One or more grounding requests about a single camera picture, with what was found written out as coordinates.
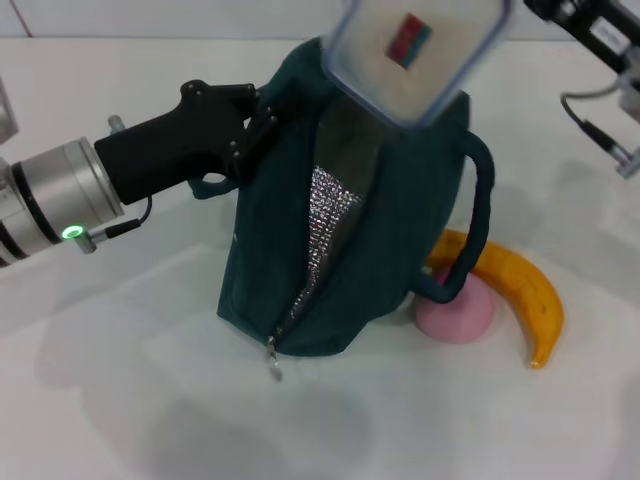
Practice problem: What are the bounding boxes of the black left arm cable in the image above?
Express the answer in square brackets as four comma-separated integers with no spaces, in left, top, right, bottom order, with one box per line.
[92,193,154,239]

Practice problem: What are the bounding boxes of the pink peach toy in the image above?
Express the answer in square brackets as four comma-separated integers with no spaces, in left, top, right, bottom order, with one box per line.
[413,272,495,345]

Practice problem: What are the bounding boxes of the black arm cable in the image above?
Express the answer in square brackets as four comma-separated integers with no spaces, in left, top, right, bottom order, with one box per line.
[92,193,154,239]
[559,74,640,177]

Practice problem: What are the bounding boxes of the clear food container blue rim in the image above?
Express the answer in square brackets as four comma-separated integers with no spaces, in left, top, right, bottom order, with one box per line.
[319,0,516,129]

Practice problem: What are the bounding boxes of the yellow banana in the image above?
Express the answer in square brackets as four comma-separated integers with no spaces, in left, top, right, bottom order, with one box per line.
[424,228,565,371]

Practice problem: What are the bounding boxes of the dark teal insulated lunch bag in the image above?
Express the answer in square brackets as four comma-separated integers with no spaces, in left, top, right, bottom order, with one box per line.
[189,37,498,382]

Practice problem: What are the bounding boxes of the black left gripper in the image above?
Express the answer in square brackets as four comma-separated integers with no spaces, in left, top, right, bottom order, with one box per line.
[93,78,280,206]

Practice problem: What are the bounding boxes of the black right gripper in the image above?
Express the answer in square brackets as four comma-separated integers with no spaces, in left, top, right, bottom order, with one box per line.
[522,0,640,72]

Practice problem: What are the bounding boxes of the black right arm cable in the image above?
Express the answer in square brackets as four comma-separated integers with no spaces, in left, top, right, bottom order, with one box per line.
[559,74,640,177]

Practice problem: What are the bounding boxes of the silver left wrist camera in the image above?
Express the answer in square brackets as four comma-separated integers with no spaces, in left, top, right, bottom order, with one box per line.
[0,76,22,140]

